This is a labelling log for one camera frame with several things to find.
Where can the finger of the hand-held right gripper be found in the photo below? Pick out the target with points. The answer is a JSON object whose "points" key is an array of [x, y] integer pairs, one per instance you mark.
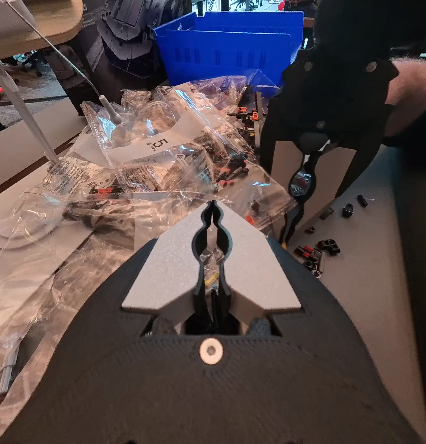
{"points": [[332, 170], [282, 166]]}

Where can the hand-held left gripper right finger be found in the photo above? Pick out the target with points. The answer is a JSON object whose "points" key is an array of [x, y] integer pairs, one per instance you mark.
{"points": [[258, 274]]}

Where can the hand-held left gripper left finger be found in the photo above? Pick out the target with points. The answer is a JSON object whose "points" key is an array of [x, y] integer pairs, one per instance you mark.
{"points": [[164, 274]]}

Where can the grey lego chassis assembly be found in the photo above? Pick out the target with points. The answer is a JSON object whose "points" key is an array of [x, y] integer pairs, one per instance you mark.
{"points": [[257, 121]]}

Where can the scattered loose lego pieces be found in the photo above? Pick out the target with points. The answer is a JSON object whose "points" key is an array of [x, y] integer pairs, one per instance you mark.
{"points": [[329, 246]]}

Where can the black lego set box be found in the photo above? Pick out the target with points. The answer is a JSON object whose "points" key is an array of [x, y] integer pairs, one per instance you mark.
{"points": [[129, 27]]}

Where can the person's right hand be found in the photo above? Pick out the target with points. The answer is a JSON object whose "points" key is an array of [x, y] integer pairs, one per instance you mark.
{"points": [[414, 83]]}

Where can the clear bag red black parts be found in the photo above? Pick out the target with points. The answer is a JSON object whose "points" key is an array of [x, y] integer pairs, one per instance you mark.
{"points": [[95, 211]]}

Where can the bluish clear plastic bag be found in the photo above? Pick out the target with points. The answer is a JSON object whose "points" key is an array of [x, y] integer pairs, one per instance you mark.
{"points": [[213, 90]]}

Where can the black perforated board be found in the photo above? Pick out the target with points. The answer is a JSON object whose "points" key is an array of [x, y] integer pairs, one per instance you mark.
{"points": [[421, 242]]}

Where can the blue plastic bin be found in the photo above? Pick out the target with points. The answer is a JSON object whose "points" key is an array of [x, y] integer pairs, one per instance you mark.
{"points": [[226, 59]]}

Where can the empty clear plastic bag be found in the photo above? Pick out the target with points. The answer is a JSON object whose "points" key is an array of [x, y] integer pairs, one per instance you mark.
{"points": [[43, 295]]}

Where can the numbered clear plastic bag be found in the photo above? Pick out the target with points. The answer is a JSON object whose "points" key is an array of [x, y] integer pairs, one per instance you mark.
{"points": [[157, 145]]}

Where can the white tapered rod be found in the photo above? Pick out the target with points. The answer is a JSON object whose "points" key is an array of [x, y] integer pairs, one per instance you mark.
{"points": [[29, 118]]}

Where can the black office chair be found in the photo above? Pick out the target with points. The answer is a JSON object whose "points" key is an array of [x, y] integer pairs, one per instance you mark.
{"points": [[32, 64]]}

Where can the wooden side table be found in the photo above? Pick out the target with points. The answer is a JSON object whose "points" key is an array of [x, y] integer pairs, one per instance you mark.
{"points": [[53, 31]]}

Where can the instruction booklet stack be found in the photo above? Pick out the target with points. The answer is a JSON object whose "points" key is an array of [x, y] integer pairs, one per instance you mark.
{"points": [[8, 20]]}

